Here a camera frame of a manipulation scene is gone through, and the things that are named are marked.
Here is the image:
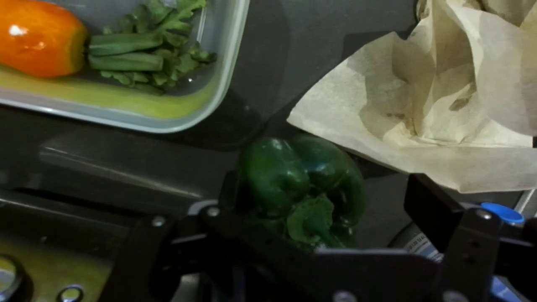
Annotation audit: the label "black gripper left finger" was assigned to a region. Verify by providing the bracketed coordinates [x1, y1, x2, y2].
[98, 171, 293, 302]

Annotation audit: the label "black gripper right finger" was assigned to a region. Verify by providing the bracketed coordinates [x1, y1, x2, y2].
[405, 174, 537, 302]

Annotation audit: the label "green bell pepper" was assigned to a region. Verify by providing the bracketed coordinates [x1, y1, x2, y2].
[237, 134, 367, 250]

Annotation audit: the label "yellow plastic lunchbox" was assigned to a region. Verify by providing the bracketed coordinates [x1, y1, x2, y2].
[0, 0, 251, 132]

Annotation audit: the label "green beans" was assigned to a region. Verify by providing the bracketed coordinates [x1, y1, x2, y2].
[86, 0, 217, 94]

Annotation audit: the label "orange carrot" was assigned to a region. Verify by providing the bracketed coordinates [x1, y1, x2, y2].
[0, 0, 90, 77]

